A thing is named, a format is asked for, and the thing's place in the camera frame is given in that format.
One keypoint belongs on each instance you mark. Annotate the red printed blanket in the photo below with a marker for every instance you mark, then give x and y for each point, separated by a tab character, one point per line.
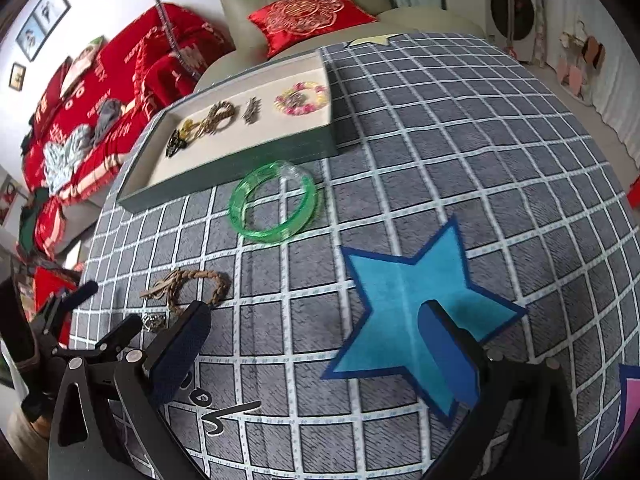
125	60

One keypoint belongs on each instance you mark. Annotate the grey jewelry tray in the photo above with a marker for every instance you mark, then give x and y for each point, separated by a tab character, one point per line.
225	175

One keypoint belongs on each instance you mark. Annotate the small black picture frame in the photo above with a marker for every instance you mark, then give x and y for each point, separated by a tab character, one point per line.
17	76

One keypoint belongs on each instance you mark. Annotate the beige armchair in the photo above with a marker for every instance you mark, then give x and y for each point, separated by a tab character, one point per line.
425	22

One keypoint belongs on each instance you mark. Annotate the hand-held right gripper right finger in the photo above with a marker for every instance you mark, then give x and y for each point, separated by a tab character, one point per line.
447	355

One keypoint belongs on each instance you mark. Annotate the grey cloth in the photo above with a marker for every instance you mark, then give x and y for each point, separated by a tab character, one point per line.
107	120

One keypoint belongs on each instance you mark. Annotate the black framed couple photo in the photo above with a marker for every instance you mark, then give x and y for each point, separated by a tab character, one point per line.
52	7

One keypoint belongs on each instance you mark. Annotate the grey checked tablecloth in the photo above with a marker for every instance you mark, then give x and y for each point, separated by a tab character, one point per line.
450	160

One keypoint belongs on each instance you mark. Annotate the white printed pillow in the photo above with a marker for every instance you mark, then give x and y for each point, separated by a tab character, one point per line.
82	62

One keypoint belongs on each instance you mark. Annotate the red embroidered cushion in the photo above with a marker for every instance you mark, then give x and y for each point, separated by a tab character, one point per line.
310	15

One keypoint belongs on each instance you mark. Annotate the green translucent bangle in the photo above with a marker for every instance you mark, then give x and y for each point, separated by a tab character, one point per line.
240	220

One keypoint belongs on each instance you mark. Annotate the selfie stick stand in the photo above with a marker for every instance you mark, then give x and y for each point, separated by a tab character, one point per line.
172	35

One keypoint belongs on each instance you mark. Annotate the grey sofa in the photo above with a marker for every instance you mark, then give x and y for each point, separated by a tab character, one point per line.
85	225

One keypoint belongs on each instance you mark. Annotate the black framed portrait photo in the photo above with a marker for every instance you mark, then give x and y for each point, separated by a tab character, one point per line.
30	35

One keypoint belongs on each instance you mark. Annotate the pink decor stand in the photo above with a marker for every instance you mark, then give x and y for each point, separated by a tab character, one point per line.
577	65

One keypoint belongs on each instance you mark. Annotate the white washing machine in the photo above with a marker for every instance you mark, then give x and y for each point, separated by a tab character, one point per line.
512	5

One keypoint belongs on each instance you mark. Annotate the red mop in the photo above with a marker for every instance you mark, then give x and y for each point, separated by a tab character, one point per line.
511	10

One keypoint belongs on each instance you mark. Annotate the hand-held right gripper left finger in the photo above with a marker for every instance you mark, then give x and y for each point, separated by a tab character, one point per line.
177	355

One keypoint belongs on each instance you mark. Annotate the red pillow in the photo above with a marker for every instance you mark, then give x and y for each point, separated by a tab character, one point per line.
50	95

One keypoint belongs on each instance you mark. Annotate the white curtain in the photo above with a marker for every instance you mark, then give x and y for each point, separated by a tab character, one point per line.
615	35

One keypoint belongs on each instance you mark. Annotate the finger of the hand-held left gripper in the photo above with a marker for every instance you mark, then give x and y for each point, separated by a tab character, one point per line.
120	335
70	305

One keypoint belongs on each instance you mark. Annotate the silver hair clip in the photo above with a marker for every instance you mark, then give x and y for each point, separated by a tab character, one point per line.
249	109

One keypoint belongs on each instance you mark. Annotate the light blue cloth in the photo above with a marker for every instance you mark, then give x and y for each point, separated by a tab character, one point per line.
65	160

